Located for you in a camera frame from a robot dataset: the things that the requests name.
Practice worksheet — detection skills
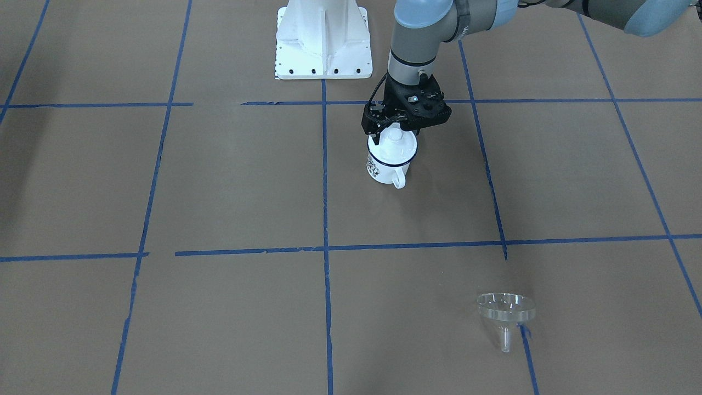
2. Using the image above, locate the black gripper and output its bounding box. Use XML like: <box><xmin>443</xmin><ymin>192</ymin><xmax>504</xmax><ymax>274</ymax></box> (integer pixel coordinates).
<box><xmin>361</xmin><ymin>72</ymin><xmax>453</xmax><ymax>146</ymax></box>

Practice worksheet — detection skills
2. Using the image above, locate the white mug lid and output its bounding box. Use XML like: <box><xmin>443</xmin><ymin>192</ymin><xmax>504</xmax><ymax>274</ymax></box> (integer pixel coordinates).
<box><xmin>367</xmin><ymin>122</ymin><xmax>418</xmax><ymax>150</ymax></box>

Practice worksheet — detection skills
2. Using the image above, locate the clear glass funnel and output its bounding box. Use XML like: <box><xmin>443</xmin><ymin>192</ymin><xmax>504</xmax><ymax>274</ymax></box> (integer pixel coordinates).
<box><xmin>476</xmin><ymin>292</ymin><xmax>536</xmax><ymax>353</ymax></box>

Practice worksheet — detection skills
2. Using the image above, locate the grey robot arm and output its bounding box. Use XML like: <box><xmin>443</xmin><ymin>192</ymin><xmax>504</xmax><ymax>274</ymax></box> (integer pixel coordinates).
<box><xmin>361</xmin><ymin>1</ymin><xmax>690</xmax><ymax>144</ymax></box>

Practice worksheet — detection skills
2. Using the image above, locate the white enamel mug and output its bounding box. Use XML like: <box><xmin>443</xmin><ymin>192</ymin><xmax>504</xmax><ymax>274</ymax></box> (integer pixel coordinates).
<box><xmin>366</xmin><ymin>142</ymin><xmax>418</xmax><ymax>189</ymax></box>

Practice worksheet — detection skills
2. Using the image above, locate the brown paper table cover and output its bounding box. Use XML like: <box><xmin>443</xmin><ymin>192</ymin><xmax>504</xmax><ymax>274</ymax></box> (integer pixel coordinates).
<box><xmin>2</xmin><ymin>1</ymin><xmax>700</xmax><ymax>394</ymax></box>

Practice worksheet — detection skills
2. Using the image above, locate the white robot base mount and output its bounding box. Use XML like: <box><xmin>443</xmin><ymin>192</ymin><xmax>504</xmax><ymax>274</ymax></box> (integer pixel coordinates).
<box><xmin>274</xmin><ymin>1</ymin><xmax>373</xmax><ymax>80</ymax></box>

